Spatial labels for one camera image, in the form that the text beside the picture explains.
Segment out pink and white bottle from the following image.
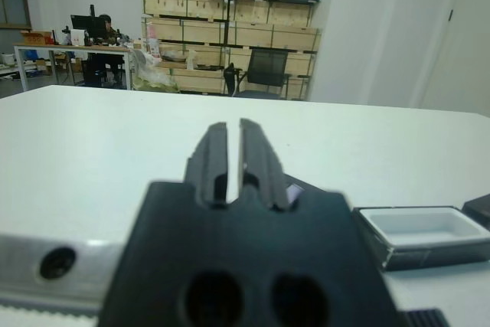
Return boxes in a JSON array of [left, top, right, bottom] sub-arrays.
[[147, 21, 160, 57]]

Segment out white paper bag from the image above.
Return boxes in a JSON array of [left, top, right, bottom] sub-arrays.
[[70, 28, 87, 47]]

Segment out black box base white insert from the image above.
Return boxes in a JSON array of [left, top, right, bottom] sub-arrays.
[[351, 206, 490, 271]]

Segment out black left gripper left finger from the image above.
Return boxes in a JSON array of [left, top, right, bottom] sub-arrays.
[[185, 122, 230, 210]]

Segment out white door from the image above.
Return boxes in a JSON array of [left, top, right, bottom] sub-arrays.
[[439, 0, 490, 118]]

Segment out black box lid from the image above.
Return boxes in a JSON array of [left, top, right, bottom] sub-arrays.
[[282, 172, 332, 205]]

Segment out white-framed wooden desk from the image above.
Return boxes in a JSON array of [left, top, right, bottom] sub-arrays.
[[13, 41, 134, 91]]

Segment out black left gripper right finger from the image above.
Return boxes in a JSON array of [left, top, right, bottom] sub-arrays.
[[238, 117, 291, 211]]

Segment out brown cardboard box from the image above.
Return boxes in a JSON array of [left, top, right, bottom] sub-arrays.
[[20, 30, 54, 46]]

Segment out black computer monitor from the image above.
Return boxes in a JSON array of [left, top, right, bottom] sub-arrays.
[[70, 15, 108, 38]]

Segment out seated person dark clothes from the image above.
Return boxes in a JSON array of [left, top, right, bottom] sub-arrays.
[[95, 14, 119, 47]]

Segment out black mesh office chair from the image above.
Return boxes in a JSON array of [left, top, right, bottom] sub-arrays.
[[229, 47, 292, 100]]

